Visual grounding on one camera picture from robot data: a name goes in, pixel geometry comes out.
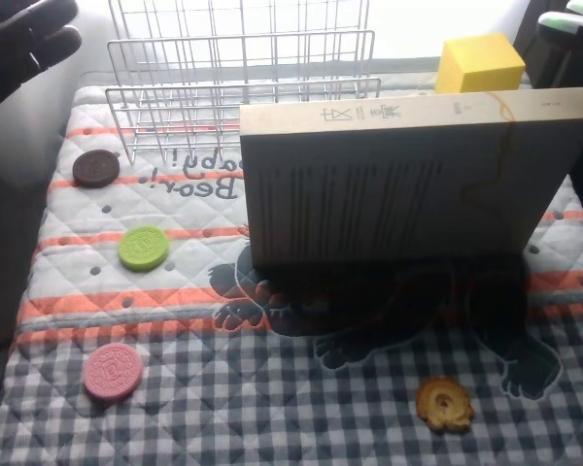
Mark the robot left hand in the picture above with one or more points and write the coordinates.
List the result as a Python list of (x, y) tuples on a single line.
[(14, 53)]

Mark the beige cardboard box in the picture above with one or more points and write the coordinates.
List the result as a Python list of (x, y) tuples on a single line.
[(393, 194)]

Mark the yellow foam block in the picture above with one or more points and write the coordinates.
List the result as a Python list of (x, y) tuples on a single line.
[(481, 58)]

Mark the brown toy sandwich cookie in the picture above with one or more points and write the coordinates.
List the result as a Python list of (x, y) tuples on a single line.
[(96, 168)]

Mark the green toy sandwich cookie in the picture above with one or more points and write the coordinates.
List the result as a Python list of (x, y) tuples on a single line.
[(143, 247)]

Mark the pink toy sandwich cookie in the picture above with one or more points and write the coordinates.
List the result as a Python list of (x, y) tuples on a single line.
[(112, 372)]

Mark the grey quilt with bear print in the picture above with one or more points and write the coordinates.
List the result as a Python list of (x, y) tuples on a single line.
[(272, 412)]

